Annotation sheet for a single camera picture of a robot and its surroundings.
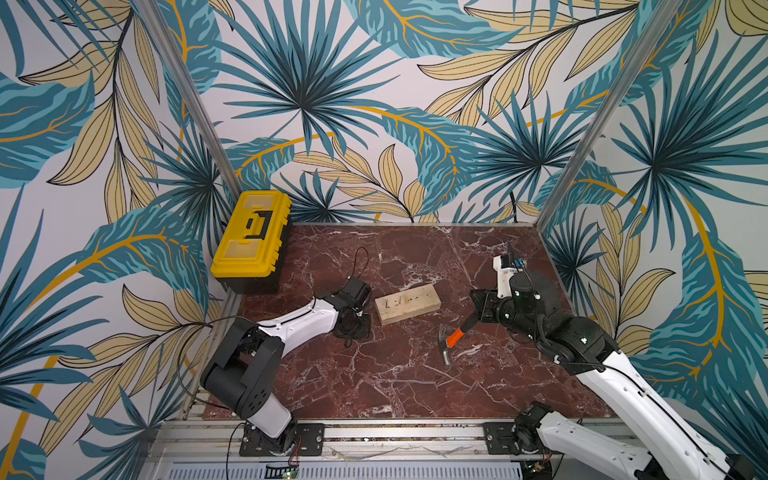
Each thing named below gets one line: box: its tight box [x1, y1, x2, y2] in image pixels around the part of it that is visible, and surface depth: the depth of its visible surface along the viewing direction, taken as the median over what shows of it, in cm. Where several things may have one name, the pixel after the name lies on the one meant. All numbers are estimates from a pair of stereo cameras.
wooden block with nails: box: [374, 284, 442, 326], surface depth 96 cm
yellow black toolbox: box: [210, 190, 292, 294], surface depth 94 cm
